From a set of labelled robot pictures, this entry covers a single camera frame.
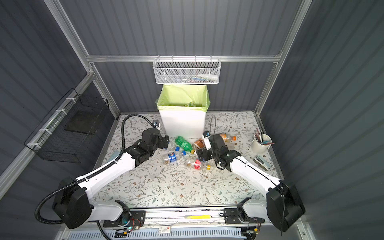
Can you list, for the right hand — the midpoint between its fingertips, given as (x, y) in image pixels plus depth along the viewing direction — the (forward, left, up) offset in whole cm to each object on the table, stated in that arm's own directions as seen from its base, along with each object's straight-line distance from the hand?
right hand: (205, 149), depth 85 cm
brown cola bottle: (+8, +4, -8) cm, 12 cm away
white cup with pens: (+8, -36, -5) cm, 37 cm away
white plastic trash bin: (+16, +11, +4) cm, 19 cm away
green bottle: (+9, +15, -7) cm, 19 cm away
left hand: (+6, +27, +7) cm, 28 cm away
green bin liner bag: (+34, +19, +11) cm, 41 cm away
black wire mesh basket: (0, +69, +17) cm, 71 cm away
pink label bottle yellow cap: (-6, +5, -7) cm, 10 cm away
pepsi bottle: (-1, +20, -7) cm, 21 cm away
